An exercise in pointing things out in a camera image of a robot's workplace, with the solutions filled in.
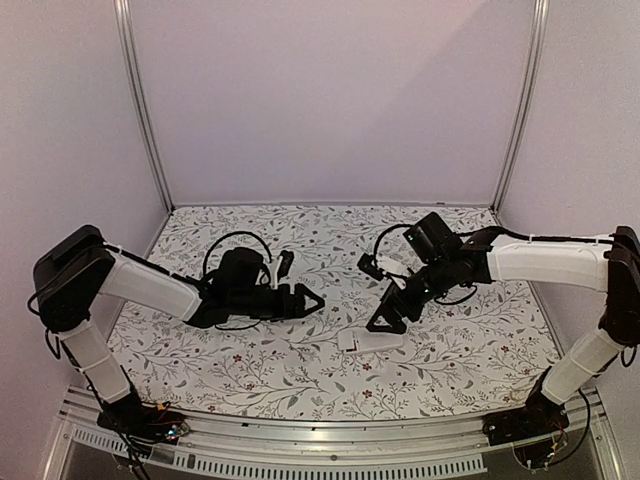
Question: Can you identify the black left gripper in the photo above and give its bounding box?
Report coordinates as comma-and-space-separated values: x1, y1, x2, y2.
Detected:
229, 283, 325, 323

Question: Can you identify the white remote control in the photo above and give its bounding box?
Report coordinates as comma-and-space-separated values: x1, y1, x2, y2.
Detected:
337, 328, 405, 355

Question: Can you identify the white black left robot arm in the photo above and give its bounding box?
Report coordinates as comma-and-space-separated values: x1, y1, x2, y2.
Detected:
27, 225, 325, 434

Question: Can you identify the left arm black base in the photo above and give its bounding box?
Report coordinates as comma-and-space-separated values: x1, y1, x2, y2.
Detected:
96, 389, 190, 444

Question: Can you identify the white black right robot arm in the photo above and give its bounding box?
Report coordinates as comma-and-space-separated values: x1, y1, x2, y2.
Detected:
357, 212, 639, 436

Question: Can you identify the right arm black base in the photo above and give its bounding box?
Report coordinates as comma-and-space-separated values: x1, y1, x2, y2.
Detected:
482, 389, 569, 470

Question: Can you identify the floral patterned table mat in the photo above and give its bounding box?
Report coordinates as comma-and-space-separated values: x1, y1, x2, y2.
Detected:
109, 205, 558, 421

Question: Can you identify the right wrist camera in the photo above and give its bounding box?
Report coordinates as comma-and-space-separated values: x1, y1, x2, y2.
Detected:
357, 253, 413, 281

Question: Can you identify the aluminium front rail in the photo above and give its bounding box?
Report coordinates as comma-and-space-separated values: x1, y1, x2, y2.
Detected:
43, 387, 627, 479

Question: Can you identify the left aluminium frame post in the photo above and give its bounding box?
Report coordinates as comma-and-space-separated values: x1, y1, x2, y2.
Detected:
113, 0, 175, 214

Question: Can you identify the aluminium frame post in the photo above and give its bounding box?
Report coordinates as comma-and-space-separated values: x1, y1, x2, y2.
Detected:
113, 0, 175, 214
492, 0, 550, 212

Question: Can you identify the right aluminium frame post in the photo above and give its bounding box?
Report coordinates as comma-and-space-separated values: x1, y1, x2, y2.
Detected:
492, 0, 550, 212

